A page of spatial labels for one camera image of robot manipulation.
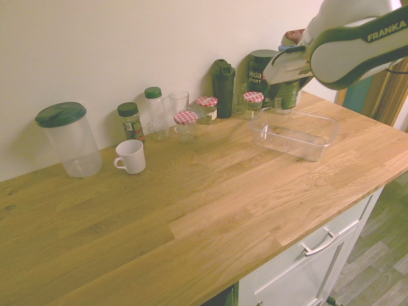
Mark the teal door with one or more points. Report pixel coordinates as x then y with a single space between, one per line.
358 95

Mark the clear pitcher blue lid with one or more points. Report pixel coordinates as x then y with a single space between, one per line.
282 48

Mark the empty jar red checked lid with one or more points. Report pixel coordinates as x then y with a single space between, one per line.
185 127

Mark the spice jar dark lid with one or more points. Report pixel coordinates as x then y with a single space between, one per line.
132 124

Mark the short clear glass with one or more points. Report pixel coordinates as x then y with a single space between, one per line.
239 99

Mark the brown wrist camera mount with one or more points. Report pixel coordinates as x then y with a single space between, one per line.
293 35

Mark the wooden door frame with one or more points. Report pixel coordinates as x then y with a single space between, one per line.
389 99

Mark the filled jar red checked lid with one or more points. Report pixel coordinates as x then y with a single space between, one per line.
207 110

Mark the white mug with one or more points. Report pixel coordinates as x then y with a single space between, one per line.
134 157

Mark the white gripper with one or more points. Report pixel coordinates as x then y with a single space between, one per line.
287 67

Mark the clear bottle green cap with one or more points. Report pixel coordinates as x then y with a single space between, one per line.
156 111

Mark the black Vega Sport tub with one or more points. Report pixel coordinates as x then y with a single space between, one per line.
256 67

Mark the green cereal cup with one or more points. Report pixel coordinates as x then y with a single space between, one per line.
287 95

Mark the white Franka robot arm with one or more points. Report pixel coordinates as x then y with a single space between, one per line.
344 57

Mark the clear rectangular plastic container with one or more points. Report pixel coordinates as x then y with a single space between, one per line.
293 134

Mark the dark shaker bottle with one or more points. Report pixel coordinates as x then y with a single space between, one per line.
223 92

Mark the tall drinking glass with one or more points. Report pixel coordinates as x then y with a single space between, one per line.
179 102

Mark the large clear canister green lid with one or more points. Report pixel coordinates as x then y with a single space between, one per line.
73 143

